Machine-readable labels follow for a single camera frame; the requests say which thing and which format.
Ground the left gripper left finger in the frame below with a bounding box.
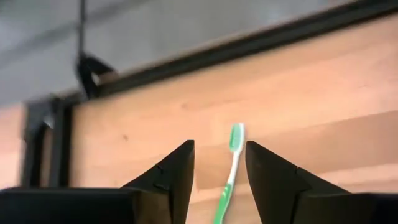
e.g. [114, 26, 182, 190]
[0, 139, 195, 224]

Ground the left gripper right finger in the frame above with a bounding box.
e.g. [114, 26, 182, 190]
[244, 141, 398, 224]

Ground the green and white toothbrush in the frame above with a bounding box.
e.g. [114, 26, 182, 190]
[213, 123, 246, 224]

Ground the black table clamp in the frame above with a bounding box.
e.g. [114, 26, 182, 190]
[76, 0, 118, 99]

